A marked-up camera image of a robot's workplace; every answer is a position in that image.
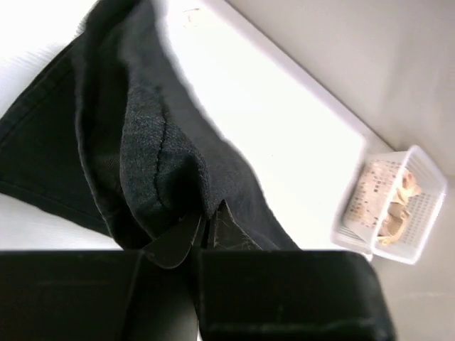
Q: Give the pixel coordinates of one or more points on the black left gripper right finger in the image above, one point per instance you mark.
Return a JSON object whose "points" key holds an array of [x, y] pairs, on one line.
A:
{"points": [[245, 293]]}

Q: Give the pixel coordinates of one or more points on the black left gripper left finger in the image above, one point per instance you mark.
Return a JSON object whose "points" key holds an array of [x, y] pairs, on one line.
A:
{"points": [[101, 295]]}

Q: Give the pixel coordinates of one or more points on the black trousers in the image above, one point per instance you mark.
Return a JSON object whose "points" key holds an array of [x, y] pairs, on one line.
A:
{"points": [[106, 136]]}

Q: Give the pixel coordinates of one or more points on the beige trousers in basket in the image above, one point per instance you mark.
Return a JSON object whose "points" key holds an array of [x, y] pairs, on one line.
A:
{"points": [[395, 223]]}

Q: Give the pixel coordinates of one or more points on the white plastic basket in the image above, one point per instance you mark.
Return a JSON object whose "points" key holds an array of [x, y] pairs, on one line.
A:
{"points": [[374, 189]]}

